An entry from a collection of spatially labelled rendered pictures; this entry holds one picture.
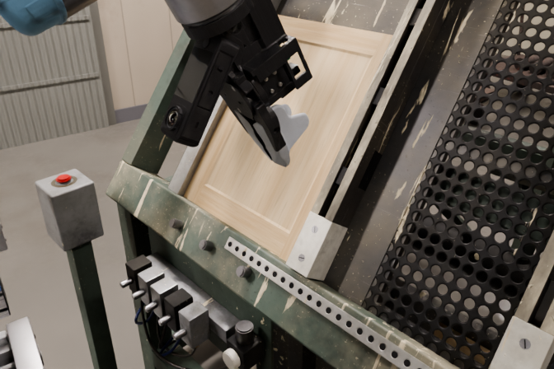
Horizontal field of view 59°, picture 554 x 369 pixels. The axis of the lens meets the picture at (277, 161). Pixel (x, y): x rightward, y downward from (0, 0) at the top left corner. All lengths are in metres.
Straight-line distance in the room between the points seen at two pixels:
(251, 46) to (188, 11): 0.08
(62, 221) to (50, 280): 1.26
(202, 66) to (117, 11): 3.79
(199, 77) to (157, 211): 0.94
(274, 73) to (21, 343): 0.59
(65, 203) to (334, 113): 0.76
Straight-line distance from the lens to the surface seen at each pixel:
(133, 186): 1.50
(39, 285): 2.67
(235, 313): 1.20
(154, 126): 1.54
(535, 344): 0.87
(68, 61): 4.18
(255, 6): 0.50
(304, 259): 1.02
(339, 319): 0.99
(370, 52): 1.17
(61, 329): 2.40
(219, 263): 1.19
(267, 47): 0.51
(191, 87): 0.49
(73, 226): 1.47
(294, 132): 0.56
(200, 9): 0.46
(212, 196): 1.30
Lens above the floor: 1.58
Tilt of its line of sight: 26 degrees down
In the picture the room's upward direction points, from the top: straight up
